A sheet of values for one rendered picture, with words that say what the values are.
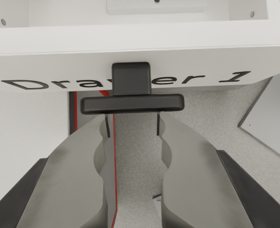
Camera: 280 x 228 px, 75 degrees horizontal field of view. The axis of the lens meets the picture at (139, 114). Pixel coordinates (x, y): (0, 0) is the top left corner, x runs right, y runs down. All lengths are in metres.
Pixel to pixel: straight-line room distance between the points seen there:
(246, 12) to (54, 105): 0.27
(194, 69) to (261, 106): 1.07
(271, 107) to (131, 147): 0.81
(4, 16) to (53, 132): 0.16
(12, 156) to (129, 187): 0.82
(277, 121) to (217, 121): 0.32
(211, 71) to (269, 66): 0.05
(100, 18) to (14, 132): 0.21
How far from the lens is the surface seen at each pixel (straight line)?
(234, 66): 0.17
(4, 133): 0.34
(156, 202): 1.10
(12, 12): 0.24
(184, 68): 0.16
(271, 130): 1.25
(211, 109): 1.13
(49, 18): 0.26
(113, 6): 0.23
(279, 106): 1.28
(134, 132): 1.04
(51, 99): 0.31
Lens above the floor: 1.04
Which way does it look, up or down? 86 degrees down
